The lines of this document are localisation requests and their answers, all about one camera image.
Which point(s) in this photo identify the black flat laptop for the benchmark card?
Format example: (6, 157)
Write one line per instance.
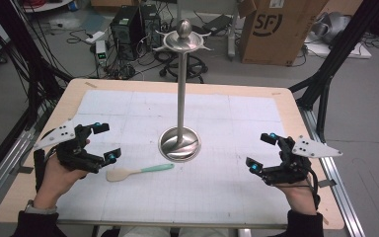
(217, 23)

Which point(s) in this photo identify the white flat board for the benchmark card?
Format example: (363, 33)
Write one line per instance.
(342, 51)

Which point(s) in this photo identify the white device with green display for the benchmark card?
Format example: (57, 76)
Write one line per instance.
(101, 52)

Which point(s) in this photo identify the brown cardboard box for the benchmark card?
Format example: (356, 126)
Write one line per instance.
(276, 36)

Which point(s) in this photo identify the aluminium rail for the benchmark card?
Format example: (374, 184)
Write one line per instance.
(10, 158)
(337, 184)

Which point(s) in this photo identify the silver wristwatch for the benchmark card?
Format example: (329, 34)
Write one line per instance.
(41, 208)

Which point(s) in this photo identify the white power strip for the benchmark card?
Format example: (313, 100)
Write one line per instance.
(94, 37)

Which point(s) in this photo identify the person's right hand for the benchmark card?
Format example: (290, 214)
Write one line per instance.
(299, 197)

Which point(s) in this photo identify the steel utensil stand with hooks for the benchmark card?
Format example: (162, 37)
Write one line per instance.
(181, 98)

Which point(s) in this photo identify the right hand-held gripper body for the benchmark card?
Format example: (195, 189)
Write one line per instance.
(292, 164)

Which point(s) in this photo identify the person's left hand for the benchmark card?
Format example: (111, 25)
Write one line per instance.
(54, 179)

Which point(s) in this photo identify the black metal frame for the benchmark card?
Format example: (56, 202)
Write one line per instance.
(29, 65)
(325, 72)

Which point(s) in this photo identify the white metal post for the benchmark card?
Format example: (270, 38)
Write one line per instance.
(233, 33)

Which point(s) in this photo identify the slim black computer tower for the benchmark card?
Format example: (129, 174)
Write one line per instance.
(150, 23)

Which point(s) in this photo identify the white grid mat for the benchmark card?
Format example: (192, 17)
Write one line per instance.
(227, 131)

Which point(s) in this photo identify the black office chair base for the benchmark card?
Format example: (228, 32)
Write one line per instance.
(194, 67)

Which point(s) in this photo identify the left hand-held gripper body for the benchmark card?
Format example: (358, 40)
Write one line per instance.
(74, 154)

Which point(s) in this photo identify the large black computer tower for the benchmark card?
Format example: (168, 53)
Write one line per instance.
(125, 33)

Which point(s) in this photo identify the silver crumpled bag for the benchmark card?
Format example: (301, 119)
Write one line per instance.
(332, 26)

